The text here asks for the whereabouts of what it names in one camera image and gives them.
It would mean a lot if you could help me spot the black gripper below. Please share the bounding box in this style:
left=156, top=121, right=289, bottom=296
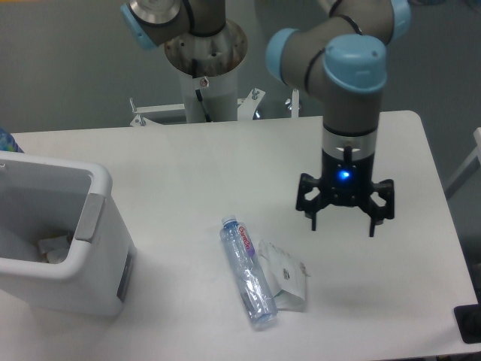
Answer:
left=295, top=148, right=395, bottom=238

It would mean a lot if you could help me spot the white push-lid trash can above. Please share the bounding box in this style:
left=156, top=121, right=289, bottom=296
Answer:
left=1, top=152, right=137, bottom=316

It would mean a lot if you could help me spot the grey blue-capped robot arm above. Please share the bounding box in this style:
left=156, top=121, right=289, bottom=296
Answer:
left=120, top=1, right=410, bottom=226

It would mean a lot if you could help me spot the trash inside bin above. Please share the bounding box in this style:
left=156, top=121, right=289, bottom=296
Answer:
left=38, top=233, right=73, bottom=264

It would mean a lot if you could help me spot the crumpled white paper wrapper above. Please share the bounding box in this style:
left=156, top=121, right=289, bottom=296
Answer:
left=257, top=240, right=309, bottom=312

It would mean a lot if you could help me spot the clear plastic water bottle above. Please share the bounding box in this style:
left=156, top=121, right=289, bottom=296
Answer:
left=219, top=215, right=278, bottom=330

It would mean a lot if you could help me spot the black device table corner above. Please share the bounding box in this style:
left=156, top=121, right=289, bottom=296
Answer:
left=454, top=304, right=480, bottom=344

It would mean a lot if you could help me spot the blue patterned object left edge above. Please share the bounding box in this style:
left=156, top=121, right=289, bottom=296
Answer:
left=0, top=128, right=24, bottom=153

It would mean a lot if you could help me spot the white frame right edge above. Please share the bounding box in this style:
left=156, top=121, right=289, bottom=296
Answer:
left=444, top=127, right=480, bottom=199

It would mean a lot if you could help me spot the white pedestal base frame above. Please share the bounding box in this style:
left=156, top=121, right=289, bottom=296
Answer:
left=129, top=87, right=305, bottom=127

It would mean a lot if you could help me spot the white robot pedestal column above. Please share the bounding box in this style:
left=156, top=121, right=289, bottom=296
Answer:
left=164, top=20, right=248, bottom=104

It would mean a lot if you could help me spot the black pedestal cable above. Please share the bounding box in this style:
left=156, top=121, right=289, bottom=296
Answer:
left=191, top=58, right=212, bottom=123

